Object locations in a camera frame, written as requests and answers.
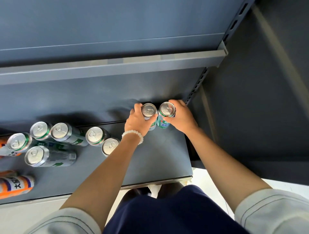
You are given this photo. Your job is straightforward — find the person's left forearm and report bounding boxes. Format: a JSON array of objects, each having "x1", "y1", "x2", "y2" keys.
[{"x1": 59, "y1": 137, "x2": 143, "y2": 232}]

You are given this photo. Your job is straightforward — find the light grey shirt sleeve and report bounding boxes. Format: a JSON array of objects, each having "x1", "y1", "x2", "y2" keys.
[
  {"x1": 24, "y1": 207, "x2": 102, "y2": 234},
  {"x1": 234, "y1": 188, "x2": 309, "y2": 234}
]

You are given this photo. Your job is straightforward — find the person's right forearm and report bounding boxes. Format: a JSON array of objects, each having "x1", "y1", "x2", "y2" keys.
[{"x1": 184, "y1": 128, "x2": 273, "y2": 214}]

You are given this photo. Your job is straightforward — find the navy blue shirt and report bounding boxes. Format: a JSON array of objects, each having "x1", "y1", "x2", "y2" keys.
[{"x1": 102, "y1": 185, "x2": 250, "y2": 234}]

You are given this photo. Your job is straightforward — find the grey metal shelf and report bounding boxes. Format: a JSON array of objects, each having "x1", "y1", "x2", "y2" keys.
[{"x1": 0, "y1": 0, "x2": 255, "y2": 205}]

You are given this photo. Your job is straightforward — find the white bead bracelet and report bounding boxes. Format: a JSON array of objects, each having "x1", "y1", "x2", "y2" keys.
[{"x1": 121, "y1": 130, "x2": 145, "y2": 146}]

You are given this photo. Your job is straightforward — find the dark grey shelf unit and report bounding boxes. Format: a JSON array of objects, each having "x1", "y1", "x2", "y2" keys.
[{"x1": 186, "y1": 0, "x2": 309, "y2": 186}]

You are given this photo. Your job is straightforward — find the person's left hand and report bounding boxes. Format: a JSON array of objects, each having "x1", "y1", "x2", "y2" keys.
[{"x1": 124, "y1": 103, "x2": 159, "y2": 138}]

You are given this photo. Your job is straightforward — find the person's right hand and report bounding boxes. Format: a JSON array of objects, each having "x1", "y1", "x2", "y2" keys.
[{"x1": 162, "y1": 99, "x2": 200, "y2": 135}]

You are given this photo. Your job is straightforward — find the orange striped soda can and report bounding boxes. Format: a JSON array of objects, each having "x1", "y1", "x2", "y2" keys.
[
  {"x1": 0, "y1": 175, "x2": 35, "y2": 200},
  {"x1": 0, "y1": 170, "x2": 19, "y2": 178}
]

